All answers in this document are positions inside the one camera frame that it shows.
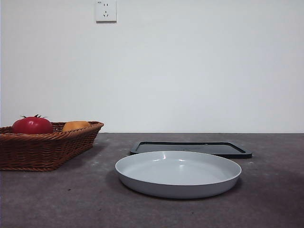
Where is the red tomato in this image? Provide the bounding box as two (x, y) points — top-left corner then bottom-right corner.
(11, 114), (54, 134)

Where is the grey round plate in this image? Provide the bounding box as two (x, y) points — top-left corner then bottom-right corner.
(114, 150), (242, 200)

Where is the orange fruit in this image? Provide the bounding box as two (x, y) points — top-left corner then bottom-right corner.
(62, 121), (91, 133)

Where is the black rectangular tray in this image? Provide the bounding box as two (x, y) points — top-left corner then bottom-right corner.
(130, 141), (253, 159)

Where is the brown wicker basket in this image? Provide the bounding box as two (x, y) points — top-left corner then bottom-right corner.
(0, 121), (105, 172)

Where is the white wall socket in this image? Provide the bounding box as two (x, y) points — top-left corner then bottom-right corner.
(95, 0), (117, 24)

